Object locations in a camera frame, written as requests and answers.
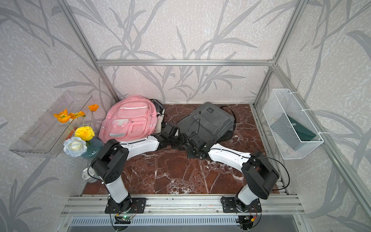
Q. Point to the green book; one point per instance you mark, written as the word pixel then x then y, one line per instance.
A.
pixel 292 132

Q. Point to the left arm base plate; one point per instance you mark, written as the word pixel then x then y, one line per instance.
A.
pixel 129 205

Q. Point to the orange artificial poppy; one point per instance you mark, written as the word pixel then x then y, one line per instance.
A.
pixel 63 117

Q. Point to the aluminium mounting rail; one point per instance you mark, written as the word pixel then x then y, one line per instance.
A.
pixel 187 205

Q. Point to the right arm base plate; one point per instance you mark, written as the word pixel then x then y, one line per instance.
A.
pixel 234 205

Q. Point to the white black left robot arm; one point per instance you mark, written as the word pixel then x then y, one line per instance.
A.
pixel 111 159

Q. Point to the clear plastic shelf tray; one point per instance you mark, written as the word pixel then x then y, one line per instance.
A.
pixel 45 138

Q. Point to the teal glass vase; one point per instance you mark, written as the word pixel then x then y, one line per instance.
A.
pixel 93 147

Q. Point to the grey fabric backpack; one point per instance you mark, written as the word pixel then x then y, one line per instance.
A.
pixel 210 122

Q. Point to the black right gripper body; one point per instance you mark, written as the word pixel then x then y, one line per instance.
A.
pixel 192 153

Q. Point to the pink backpack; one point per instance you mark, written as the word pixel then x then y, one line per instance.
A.
pixel 131 119

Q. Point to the right controller circuit board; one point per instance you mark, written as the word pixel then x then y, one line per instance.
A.
pixel 245 222

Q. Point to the white wire mesh basket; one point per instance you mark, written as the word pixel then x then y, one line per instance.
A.
pixel 283 101

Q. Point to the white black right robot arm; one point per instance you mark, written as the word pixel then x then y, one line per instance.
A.
pixel 259 173

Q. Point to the controller circuit board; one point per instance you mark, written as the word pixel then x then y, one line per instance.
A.
pixel 122 219
pixel 245 222

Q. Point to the silver tin can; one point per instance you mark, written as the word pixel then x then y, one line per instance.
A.
pixel 89 175

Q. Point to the white artificial rose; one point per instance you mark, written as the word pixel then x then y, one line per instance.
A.
pixel 75 147

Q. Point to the small orange artificial flower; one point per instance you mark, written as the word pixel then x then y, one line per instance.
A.
pixel 93 108

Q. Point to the yellow artificial flower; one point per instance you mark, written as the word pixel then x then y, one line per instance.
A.
pixel 86 133

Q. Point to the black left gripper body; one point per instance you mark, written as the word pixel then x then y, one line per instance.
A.
pixel 177 141

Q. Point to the left controller circuit board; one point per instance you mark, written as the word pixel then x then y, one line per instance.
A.
pixel 122 219

